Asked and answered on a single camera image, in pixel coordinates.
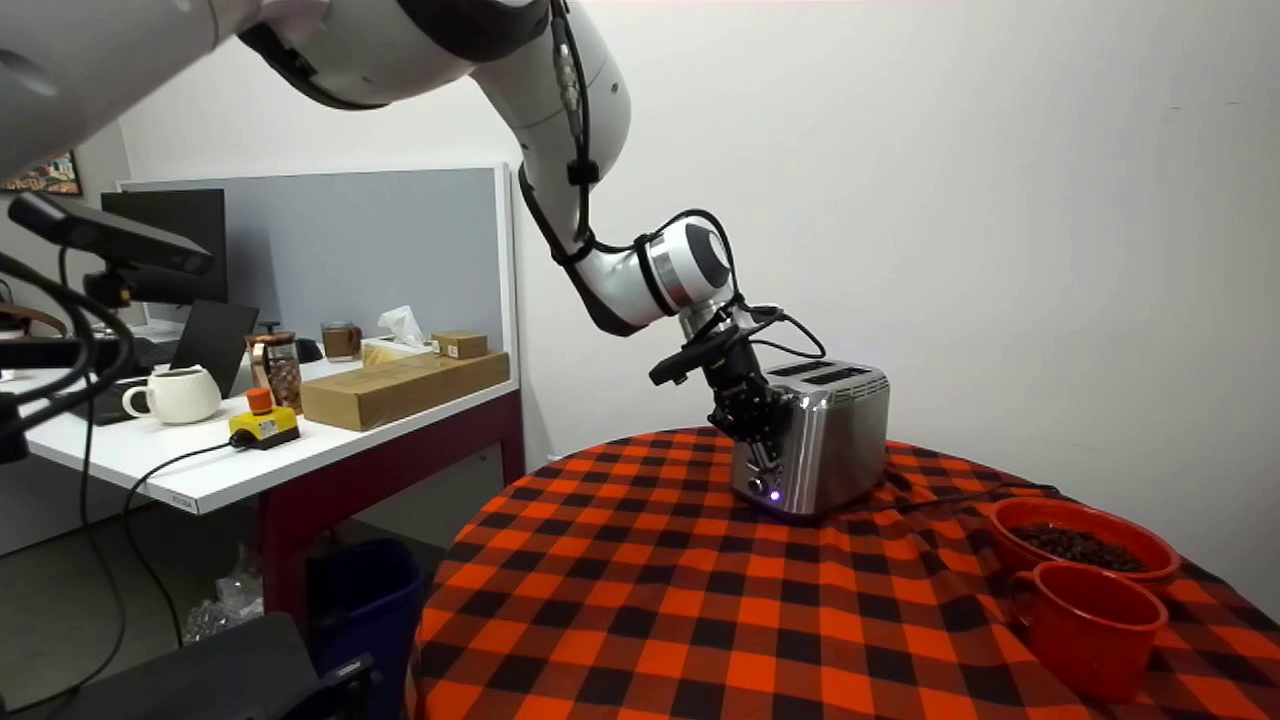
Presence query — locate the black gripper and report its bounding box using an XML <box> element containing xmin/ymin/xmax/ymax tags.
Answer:
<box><xmin>702</xmin><ymin>331</ymin><xmax>791</xmax><ymax>449</ymax></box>

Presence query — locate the silver two-slot toaster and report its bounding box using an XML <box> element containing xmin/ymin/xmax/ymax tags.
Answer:
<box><xmin>727</xmin><ymin>356</ymin><xmax>898</xmax><ymax>523</ymax></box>

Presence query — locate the orange black checkered tablecloth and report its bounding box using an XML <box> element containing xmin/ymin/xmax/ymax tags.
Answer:
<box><xmin>399</xmin><ymin>424</ymin><xmax>1280</xmax><ymax>720</ymax></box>

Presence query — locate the small wooden block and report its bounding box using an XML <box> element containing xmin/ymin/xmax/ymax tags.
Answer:
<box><xmin>433</xmin><ymin>328</ymin><xmax>495</xmax><ymax>362</ymax></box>

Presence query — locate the red bowl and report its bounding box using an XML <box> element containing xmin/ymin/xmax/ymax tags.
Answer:
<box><xmin>980</xmin><ymin>491</ymin><xmax>1184</xmax><ymax>591</ymax></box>

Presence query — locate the cardboard box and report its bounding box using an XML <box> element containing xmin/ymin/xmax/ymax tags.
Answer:
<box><xmin>297</xmin><ymin>346</ymin><xmax>516</xmax><ymax>435</ymax></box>

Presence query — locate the tissue box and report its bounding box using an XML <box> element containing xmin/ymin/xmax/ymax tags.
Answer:
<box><xmin>356</xmin><ymin>303</ymin><xmax>442</xmax><ymax>373</ymax></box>

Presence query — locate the red cup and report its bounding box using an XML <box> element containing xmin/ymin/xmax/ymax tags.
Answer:
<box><xmin>1021</xmin><ymin>561</ymin><xmax>1174</xmax><ymax>707</ymax></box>

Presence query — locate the grey partition panel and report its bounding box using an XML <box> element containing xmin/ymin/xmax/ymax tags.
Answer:
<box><xmin>117</xmin><ymin>165</ymin><xmax>519</xmax><ymax>378</ymax></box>

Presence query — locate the brown small box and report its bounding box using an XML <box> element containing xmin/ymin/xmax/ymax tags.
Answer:
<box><xmin>318</xmin><ymin>320</ymin><xmax>368</xmax><ymax>362</ymax></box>

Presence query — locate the blue waste bin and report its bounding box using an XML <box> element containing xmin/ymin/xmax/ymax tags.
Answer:
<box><xmin>305</xmin><ymin>531</ymin><xmax>433</xmax><ymax>674</ymax></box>

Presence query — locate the dark glass jar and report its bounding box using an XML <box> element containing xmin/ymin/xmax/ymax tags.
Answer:
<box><xmin>247</xmin><ymin>328</ymin><xmax>309</xmax><ymax>413</ymax></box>

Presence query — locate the yellow emergency stop button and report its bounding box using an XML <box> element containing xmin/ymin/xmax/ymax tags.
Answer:
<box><xmin>224</xmin><ymin>384</ymin><xmax>305</xmax><ymax>453</ymax></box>

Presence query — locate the black laptop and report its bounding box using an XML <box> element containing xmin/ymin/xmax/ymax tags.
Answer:
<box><xmin>169</xmin><ymin>295</ymin><xmax>263</xmax><ymax>400</ymax></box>

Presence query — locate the white desk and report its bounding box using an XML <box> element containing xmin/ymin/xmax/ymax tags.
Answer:
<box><xmin>22</xmin><ymin>373</ymin><xmax>530</xmax><ymax>630</ymax></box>

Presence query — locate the white mug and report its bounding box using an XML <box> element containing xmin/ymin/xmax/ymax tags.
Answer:
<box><xmin>121</xmin><ymin>361</ymin><xmax>228</xmax><ymax>428</ymax></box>

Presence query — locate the black case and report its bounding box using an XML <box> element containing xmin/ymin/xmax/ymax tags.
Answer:
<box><xmin>50</xmin><ymin>606</ymin><xmax>387</xmax><ymax>720</ymax></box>

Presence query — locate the black computer monitor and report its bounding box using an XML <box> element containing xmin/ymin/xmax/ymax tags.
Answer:
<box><xmin>96</xmin><ymin>183</ymin><xmax>234</xmax><ymax>307</ymax></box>

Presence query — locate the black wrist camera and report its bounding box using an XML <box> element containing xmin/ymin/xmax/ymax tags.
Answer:
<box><xmin>647</xmin><ymin>317</ymin><xmax>758</xmax><ymax>393</ymax></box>

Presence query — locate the black power cable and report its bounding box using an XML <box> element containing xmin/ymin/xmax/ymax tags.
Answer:
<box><xmin>0</xmin><ymin>435</ymin><xmax>235</xmax><ymax>714</ymax></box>

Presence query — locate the black stereo camera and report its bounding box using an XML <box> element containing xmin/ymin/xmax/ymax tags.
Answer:
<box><xmin>5</xmin><ymin>188</ymin><xmax>220</xmax><ymax>289</ymax></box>

